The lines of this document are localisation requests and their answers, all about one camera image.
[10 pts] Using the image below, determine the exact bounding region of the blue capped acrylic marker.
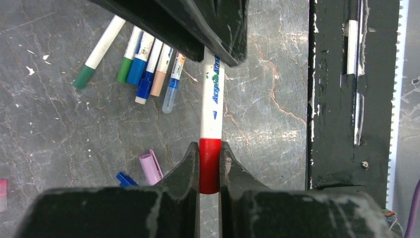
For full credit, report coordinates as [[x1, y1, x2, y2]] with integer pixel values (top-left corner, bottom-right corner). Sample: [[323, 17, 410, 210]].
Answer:
[[127, 32, 155, 86]]

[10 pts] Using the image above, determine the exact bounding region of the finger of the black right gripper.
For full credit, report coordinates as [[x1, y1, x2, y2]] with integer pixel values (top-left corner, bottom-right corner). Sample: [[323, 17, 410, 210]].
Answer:
[[91, 0, 204, 62], [157, 0, 249, 67]]

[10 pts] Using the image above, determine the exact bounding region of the clear capped blue marker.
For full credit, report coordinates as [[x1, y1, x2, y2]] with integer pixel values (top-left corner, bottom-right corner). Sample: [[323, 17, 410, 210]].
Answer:
[[162, 52, 186, 114]]

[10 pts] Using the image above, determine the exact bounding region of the dark blue pen cap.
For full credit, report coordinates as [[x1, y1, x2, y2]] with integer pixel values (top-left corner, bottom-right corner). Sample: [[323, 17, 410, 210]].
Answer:
[[115, 172, 138, 187]]

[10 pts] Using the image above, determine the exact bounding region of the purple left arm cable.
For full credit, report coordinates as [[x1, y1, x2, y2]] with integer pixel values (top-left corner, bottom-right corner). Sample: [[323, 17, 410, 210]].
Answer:
[[403, 178, 420, 238]]

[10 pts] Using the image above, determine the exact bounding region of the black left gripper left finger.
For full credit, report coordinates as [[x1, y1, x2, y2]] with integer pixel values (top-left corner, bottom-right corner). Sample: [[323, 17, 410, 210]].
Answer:
[[15, 142, 200, 238]]

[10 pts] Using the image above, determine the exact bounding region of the navy capped white marker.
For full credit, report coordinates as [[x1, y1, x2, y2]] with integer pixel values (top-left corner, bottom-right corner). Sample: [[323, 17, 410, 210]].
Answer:
[[135, 39, 163, 105]]

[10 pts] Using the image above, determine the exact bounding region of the white slotted cable duct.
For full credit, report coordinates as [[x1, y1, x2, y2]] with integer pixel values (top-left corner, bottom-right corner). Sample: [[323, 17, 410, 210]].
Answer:
[[386, 0, 410, 210]]

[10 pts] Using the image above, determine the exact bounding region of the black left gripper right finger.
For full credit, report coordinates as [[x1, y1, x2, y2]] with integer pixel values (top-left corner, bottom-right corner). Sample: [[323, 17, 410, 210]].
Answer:
[[219, 142, 391, 238]]

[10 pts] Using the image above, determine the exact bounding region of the light green capped marker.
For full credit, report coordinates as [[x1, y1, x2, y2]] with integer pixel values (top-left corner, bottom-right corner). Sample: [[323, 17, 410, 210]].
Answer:
[[73, 15, 126, 89]]

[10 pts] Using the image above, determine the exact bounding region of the pink highlighter cap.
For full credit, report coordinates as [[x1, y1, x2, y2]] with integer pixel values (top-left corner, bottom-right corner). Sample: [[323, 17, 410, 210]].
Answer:
[[139, 149, 164, 186]]

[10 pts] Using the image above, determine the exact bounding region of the red capped white marker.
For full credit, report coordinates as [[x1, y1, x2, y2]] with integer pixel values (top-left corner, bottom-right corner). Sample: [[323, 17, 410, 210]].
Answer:
[[199, 48, 225, 194]]

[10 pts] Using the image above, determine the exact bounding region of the peach capped marker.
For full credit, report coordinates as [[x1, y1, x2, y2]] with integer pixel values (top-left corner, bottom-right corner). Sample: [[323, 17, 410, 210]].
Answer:
[[150, 44, 173, 97]]

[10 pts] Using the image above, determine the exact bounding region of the clear red pen cap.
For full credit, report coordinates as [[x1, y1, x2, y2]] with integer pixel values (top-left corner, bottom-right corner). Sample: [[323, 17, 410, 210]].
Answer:
[[0, 179, 7, 212]]

